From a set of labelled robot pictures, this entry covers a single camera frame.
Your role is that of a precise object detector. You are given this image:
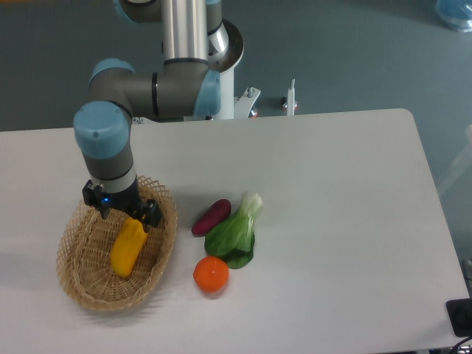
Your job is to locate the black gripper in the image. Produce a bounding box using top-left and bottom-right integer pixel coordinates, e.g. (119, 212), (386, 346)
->
(82, 178), (162, 232)

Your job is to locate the yellow mango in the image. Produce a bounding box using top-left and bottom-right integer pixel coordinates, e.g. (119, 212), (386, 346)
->
(110, 218), (148, 277)

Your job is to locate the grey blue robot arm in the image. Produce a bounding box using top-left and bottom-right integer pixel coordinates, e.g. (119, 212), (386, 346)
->
(73, 1), (243, 230)

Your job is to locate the woven wicker basket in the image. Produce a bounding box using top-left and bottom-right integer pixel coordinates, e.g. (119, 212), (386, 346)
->
(56, 176), (178, 311)

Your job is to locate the purple sweet potato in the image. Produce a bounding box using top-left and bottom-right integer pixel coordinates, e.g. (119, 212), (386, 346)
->
(191, 199), (232, 237)

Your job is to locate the orange tangerine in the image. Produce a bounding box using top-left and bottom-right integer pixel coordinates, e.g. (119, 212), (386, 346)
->
(193, 256), (229, 293)

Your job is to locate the green bok choy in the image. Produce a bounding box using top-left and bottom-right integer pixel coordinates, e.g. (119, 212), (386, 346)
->
(204, 193), (263, 269)

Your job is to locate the white robot stand base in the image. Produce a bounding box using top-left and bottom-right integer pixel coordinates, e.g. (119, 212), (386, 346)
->
(162, 59), (261, 122)

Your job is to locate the white stand leg with foot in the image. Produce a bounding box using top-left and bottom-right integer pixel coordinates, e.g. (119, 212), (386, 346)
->
(281, 78), (298, 116)

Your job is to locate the black device at table edge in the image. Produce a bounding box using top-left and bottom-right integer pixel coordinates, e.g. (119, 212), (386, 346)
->
(445, 298), (471, 337)

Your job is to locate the blue plastic bag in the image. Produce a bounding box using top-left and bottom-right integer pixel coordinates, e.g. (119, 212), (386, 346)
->
(435, 0), (471, 32)

